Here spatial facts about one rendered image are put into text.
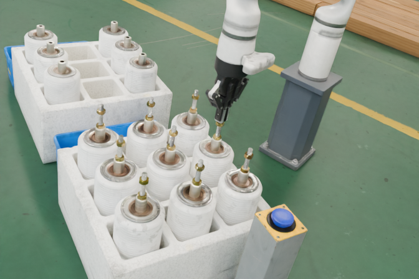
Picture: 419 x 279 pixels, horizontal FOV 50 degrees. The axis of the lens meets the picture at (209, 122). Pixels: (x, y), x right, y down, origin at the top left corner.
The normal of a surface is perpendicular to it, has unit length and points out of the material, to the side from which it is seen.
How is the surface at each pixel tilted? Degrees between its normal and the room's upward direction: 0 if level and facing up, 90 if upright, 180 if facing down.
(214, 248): 90
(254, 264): 90
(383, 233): 0
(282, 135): 90
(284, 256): 90
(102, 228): 0
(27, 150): 0
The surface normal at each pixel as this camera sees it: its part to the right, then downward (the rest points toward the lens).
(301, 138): 0.13, 0.57
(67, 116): 0.50, 0.55
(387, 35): -0.60, 0.36
